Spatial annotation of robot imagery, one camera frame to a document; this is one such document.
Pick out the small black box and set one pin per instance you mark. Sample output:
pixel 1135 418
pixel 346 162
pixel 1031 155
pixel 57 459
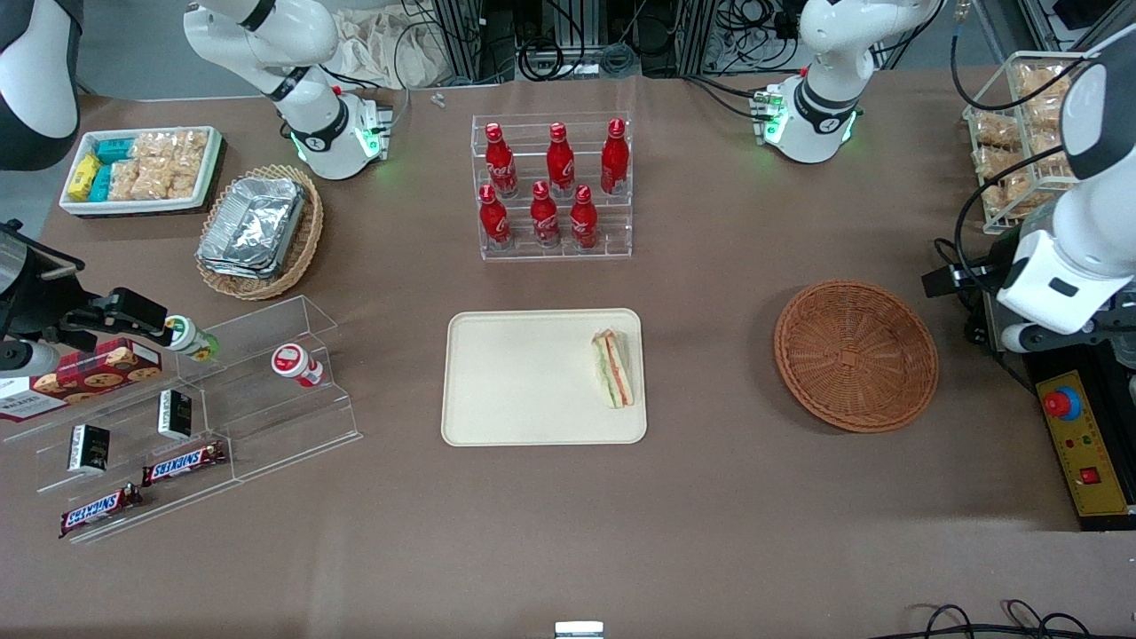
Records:
pixel 89 448
pixel 175 414

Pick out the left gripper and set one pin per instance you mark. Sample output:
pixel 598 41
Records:
pixel 976 273

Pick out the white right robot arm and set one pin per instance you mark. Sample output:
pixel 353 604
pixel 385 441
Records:
pixel 311 124

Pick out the aluminium foil container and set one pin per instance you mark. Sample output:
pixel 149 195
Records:
pixel 253 226

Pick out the silver metal bracket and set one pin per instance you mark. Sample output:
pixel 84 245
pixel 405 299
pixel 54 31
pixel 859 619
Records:
pixel 579 631

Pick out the clear acrylic stepped shelf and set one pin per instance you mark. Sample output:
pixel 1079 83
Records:
pixel 266 426

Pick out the small green cap bottle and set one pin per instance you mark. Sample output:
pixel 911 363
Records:
pixel 191 339

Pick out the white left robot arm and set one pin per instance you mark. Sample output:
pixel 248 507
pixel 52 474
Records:
pixel 825 89

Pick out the red cola bottle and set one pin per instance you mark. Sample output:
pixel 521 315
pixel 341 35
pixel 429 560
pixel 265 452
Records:
pixel 493 220
pixel 544 217
pixel 500 164
pixel 559 164
pixel 614 160
pixel 583 220

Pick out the Snickers chocolate bar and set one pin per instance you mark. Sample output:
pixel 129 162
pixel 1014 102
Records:
pixel 185 463
pixel 99 510

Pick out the beige plastic tray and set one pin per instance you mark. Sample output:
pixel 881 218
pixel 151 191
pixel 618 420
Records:
pixel 524 377

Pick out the oval wicker basket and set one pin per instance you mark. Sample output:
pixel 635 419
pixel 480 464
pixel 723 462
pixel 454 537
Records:
pixel 306 240

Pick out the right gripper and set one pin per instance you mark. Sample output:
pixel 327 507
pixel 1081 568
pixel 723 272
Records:
pixel 40 306

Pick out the black sealing machine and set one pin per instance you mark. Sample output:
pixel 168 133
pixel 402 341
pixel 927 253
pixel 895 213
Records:
pixel 1109 382

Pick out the white cloth bag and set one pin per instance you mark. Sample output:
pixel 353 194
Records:
pixel 382 49

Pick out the teal snack pack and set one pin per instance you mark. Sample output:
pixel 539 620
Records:
pixel 101 183
pixel 115 149

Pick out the red emergency stop button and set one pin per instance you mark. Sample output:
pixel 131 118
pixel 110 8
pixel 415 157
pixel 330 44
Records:
pixel 1058 404

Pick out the small red cap bottle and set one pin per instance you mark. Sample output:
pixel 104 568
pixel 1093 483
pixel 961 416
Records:
pixel 297 366

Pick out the round brown wicker basket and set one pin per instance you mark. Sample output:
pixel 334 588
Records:
pixel 856 355

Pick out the yellow snack pack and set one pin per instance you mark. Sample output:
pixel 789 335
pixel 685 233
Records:
pixel 83 176

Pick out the red cookie box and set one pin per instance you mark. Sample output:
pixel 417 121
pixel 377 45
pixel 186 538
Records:
pixel 98 373

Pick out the triangle sandwich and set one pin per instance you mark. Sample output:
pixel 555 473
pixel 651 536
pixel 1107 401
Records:
pixel 614 373

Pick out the white plastic bin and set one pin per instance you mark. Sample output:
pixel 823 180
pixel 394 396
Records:
pixel 142 209

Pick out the clear acrylic bottle rack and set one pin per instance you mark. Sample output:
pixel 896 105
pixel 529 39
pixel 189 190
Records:
pixel 621 240

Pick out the rice cracker snack pack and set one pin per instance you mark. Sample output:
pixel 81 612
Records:
pixel 1021 200
pixel 1040 84
pixel 138 182
pixel 996 169
pixel 151 146
pixel 191 155
pixel 998 133

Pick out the yellow control panel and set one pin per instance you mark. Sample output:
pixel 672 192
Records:
pixel 1087 444

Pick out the aluminium frame profile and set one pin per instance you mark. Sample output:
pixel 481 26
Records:
pixel 461 40

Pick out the black box with metal plate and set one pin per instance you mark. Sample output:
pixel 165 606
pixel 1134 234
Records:
pixel 990 324

